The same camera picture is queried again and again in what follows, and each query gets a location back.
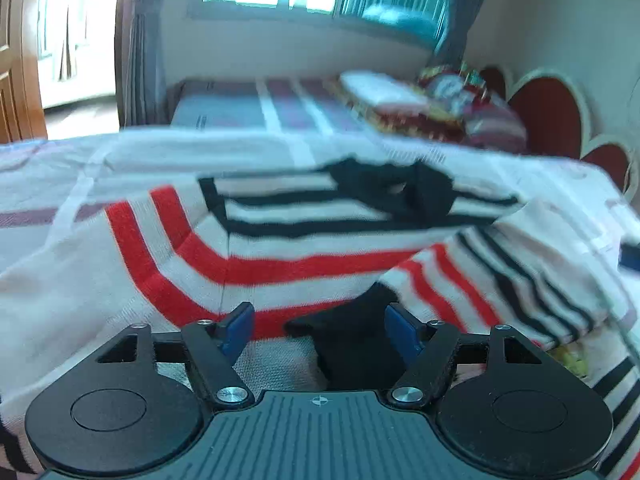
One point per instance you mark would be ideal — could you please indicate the teal cloth on windowsill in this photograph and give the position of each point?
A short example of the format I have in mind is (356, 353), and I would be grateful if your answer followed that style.
(420, 25)

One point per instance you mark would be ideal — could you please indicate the folded red gold blanket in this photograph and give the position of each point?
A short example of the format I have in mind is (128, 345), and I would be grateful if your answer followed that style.
(394, 107)

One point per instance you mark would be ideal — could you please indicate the red black striped knit sweater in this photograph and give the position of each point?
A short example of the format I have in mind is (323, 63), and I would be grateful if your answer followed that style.
(318, 252)

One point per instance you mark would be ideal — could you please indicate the grey curtain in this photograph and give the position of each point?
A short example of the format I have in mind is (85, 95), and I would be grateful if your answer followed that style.
(459, 18)
(138, 62)

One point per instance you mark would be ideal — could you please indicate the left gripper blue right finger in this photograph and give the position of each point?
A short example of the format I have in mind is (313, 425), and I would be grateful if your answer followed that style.
(404, 331)

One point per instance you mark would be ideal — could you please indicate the striped grey maroon bed sheet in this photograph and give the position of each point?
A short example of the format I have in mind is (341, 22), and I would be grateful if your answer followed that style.
(281, 105)

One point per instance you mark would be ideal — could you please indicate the striped pillow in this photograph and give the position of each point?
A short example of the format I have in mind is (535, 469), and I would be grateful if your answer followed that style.
(487, 121)

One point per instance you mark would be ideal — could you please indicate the grey right curtain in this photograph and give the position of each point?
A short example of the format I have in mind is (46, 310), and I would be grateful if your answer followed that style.
(459, 18)

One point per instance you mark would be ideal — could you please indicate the white patterned bed quilt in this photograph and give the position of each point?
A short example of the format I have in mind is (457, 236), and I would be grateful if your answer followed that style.
(167, 404)

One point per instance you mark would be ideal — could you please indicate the grey left curtain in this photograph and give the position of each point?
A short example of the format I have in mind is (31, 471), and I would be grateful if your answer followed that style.
(138, 62)

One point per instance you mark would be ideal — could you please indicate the brown wooden door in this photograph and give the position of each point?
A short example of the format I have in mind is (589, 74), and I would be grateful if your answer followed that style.
(22, 115)

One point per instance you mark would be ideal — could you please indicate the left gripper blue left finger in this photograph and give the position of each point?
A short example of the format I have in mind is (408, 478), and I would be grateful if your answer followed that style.
(235, 330)

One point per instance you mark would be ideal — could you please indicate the red white scalloped headboard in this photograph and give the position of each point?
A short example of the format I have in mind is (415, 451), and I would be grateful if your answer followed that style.
(557, 117)

